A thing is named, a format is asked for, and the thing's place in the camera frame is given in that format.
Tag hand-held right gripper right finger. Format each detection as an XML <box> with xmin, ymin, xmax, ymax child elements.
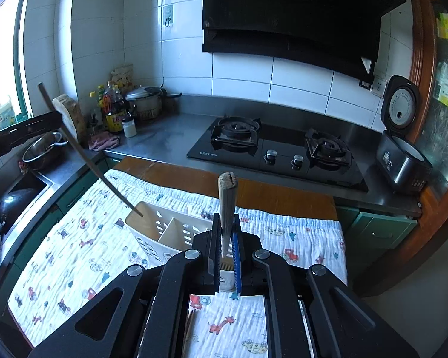
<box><xmin>231</xmin><ymin>216</ymin><xmax>421</xmax><ymax>358</ymax></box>

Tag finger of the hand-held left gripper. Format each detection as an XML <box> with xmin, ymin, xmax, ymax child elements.
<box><xmin>0</xmin><ymin>111</ymin><xmax>63</xmax><ymax>165</ymax></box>

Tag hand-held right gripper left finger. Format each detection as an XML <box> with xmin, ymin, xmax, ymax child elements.
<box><xmin>29</xmin><ymin>213</ymin><xmax>222</xmax><ymax>358</ymax></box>

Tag white plastic utensil holder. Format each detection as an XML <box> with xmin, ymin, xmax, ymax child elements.
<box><xmin>125</xmin><ymin>200</ymin><xmax>247</xmax><ymax>293</ymax></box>

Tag wooden chopstick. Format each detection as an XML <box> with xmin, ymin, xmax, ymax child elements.
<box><xmin>182</xmin><ymin>308</ymin><xmax>195</xmax><ymax>351</ymax></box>
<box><xmin>217</xmin><ymin>172</ymin><xmax>239</xmax><ymax>271</ymax></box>
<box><xmin>37</xmin><ymin>82</ymin><xmax>144</xmax><ymax>217</ymax></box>

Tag steel pot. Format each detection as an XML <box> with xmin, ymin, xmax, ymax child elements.
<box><xmin>22</xmin><ymin>131</ymin><xmax>68</xmax><ymax>170</ymax></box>

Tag round wooden cutting board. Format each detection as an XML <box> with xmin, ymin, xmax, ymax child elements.
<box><xmin>52</xmin><ymin>94</ymin><xmax>86</xmax><ymax>144</ymax></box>

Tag steel sink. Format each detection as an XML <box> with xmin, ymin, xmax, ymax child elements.
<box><xmin>0</xmin><ymin>169</ymin><xmax>56</xmax><ymax>241</ymax></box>

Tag window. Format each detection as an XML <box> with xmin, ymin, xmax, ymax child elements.
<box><xmin>0</xmin><ymin>0</ymin><xmax>36</xmax><ymax>135</ymax></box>

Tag pink rag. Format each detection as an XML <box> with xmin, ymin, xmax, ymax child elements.
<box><xmin>88</xmin><ymin>132</ymin><xmax>120</xmax><ymax>152</ymax></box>

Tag dark wok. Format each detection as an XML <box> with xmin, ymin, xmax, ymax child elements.
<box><xmin>0</xmin><ymin>188</ymin><xmax>38</xmax><ymax>234</ymax></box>

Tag dark oil bottle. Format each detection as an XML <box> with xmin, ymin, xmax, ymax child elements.
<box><xmin>102</xmin><ymin>84</ymin><xmax>128</xmax><ymax>134</ymax></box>

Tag food packet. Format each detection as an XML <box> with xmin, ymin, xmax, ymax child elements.
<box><xmin>110</xmin><ymin>64</ymin><xmax>134</xmax><ymax>91</ymax></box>

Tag steel pressure cooker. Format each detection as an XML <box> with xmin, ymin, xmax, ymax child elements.
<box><xmin>124</xmin><ymin>85</ymin><xmax>183</xmax><ymax>122</ymax></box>

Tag black gas stove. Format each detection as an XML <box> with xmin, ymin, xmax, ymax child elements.
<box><xmin>187</xmin><ymin>115</ymin><xmax>370</xmax><ymax>193</ymax></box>

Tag printed cartoon cloth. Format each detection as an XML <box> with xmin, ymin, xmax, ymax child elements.
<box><xmin>7</xmin><ymin>169</ymin><xmax>349</xmax><ymax>358</ymax></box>

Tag black rice cooker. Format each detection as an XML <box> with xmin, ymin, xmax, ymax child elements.
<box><xmin>375</xmin><ymin>75</ymin><xmax>434</xmax><ymax>195</ymax></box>

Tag black range hood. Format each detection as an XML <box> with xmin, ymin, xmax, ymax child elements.
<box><xmin>190</xmin><ymin>0</ymin><xmax>407</xmax><ymax>81</ymax></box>

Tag wooden glass door cabinet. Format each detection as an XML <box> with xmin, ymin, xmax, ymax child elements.
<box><xmin>407</xmin><ymin>0</ymin><xmax>448</xmax><ymax>239</ymax></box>

